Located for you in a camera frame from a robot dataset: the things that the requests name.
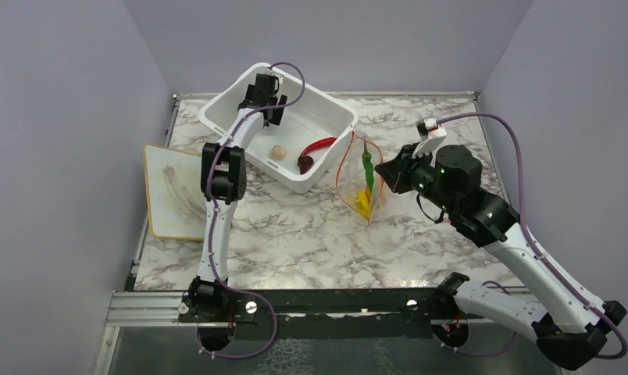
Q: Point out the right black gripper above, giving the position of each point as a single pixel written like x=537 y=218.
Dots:
x=405 y=158

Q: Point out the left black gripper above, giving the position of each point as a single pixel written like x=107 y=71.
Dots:
x=275 y=100

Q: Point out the green chili pepper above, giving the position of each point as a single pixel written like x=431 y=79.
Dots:
x=368 y=169

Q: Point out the white plastic bin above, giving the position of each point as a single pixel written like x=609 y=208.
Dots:
x=315 y=116

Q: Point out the clear zip top bag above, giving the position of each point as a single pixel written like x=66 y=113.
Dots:
x=350 y=176

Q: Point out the yellow banana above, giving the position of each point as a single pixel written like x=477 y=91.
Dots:
x=363 y=204

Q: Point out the dark red plum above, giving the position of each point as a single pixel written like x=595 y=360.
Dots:
x=304 y=163

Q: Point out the red chili pepper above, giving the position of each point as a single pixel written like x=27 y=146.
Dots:
x=317 y=145

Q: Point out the orange citrus fruit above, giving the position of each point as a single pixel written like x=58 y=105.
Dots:
x=380 y=197

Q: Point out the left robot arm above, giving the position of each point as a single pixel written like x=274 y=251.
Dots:
x=223 y=183

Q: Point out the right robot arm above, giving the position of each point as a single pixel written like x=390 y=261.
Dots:
x=568 y=324

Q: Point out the white cutting board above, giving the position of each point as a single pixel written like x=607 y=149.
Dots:
x=176 y=204

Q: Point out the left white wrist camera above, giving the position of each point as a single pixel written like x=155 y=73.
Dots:
x=275 y=82

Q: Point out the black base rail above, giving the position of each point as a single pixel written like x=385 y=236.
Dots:
x=322 y=313

